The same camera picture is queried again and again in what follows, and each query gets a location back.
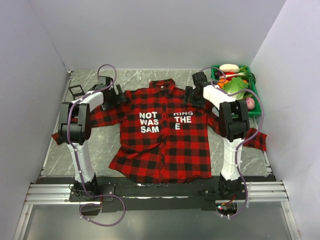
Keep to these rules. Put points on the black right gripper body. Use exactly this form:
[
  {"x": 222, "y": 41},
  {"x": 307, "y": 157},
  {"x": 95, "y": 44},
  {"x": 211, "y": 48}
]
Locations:
[{"x": 196, "y": 100}]

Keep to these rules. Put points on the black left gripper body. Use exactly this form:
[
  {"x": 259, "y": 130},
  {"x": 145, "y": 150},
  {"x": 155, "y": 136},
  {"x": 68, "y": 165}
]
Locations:
[{"x": 114, "y": 99}]

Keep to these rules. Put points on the red black plaid shirt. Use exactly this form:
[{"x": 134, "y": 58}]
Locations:
[{"x": 162, "y": 139}]

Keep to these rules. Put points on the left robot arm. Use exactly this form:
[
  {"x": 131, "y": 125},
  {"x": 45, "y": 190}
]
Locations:
[{"x": 75, "y": 128}]

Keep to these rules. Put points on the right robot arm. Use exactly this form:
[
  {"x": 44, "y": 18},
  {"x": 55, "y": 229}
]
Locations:
[{"x": 233, "y": 124}]

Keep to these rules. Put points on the black brooch display box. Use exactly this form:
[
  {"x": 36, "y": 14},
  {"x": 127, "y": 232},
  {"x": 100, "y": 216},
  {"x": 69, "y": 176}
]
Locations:
[{"x": 76, "y": 91}]

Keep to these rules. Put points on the orange fruit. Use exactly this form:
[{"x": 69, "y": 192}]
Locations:
[{"x": 221, "y": 83}]

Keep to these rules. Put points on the dark purple eggplant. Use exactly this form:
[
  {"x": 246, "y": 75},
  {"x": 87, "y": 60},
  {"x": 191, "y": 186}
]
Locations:
[{"x": 217, "y": 73}]

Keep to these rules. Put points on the green white cabbage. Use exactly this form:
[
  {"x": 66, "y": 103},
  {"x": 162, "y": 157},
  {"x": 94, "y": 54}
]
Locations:
[{"x": 235, "y": 85}]

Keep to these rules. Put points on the white potato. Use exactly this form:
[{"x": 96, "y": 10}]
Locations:
[{"x": 228, "y": 68}]

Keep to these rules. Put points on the purple onion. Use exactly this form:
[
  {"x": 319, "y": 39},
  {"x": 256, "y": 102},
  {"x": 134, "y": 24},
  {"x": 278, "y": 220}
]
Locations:
[{"x": 250, "y": 102}]

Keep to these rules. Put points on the white green onion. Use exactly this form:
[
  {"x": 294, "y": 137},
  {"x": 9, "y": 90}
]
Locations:
[{"x": 232, "y": 74}]

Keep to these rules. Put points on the green plastic tray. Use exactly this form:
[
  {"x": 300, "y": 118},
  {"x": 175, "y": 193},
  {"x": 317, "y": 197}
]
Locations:
[{"x": 251, "y": 79}]

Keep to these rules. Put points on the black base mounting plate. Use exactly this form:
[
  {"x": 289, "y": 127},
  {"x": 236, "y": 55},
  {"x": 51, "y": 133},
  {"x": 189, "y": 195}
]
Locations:
[{"x": 118, "y": 193}]

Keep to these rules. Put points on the small circuit board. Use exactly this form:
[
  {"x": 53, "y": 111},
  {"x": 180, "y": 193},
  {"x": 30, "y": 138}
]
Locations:
[{"x": 226, "y": 209}]

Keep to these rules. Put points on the aluminium frame rail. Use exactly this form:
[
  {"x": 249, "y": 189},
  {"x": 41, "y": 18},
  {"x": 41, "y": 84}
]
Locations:
[{"x": 60, "y": 194}]

